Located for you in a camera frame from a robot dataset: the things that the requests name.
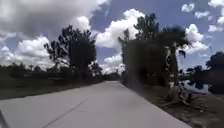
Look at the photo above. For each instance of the dark tree cluster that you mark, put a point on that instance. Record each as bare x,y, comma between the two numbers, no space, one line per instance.
143,56

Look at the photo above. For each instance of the dark leafy tree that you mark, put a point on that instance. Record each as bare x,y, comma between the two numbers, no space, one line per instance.
78,50

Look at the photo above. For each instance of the grey concrete road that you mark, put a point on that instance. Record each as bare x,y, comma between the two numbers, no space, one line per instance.
106,106

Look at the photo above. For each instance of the palm tree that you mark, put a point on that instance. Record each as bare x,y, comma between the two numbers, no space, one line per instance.
173,66

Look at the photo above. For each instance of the green grass verge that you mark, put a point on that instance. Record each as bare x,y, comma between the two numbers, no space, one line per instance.
30,89

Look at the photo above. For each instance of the row of distant trees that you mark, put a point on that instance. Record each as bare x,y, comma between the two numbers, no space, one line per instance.
20,71

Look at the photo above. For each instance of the dark trees beside water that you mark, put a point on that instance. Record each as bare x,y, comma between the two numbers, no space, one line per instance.
216,68

